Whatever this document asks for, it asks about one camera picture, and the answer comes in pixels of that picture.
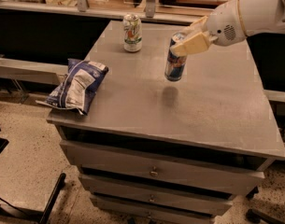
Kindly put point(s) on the blue chip bag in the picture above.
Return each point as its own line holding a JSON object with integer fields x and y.
{"x": 79, "y": 87}

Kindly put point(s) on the blue silver redbull can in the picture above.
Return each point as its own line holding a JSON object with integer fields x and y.
{"x": 175, "y": 64}

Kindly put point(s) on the white green soda can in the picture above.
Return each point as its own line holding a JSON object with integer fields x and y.
{"x": 132, "y": 28}

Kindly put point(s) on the top cabinet drawer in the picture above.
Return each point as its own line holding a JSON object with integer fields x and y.
{"x": 199, "y": 174}

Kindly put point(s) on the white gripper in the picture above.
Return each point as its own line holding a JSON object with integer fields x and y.
{"x": 224, "y": 23}

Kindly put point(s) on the black caster foot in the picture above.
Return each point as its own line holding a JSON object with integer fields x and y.
{"x": 255, "y": 216}

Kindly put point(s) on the grey drawer cabinet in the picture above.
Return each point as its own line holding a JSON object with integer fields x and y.
{"x": 216, "y": 113}

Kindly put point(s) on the cabinet drawer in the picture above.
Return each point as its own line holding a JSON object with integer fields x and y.
{"x": 199, "y": 174}
{"x": 148, "y": 211}
{"x": 150, "y": 194}

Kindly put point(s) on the grey metal rail ledge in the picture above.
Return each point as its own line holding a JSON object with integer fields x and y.
{"x": 45, "y": 73}

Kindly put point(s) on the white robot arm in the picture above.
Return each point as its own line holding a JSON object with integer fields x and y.
{"x": 262, "y": 16}

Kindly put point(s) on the middle cabinet drawer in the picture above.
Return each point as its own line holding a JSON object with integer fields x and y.
{"x": 150, "y": 194}

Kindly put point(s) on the bottom cabinet drawer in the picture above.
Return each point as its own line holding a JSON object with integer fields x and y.
{"x": 148, "y": 211}

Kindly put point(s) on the black chair base leg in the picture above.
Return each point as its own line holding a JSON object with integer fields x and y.
{"x": 53, "y": 197}

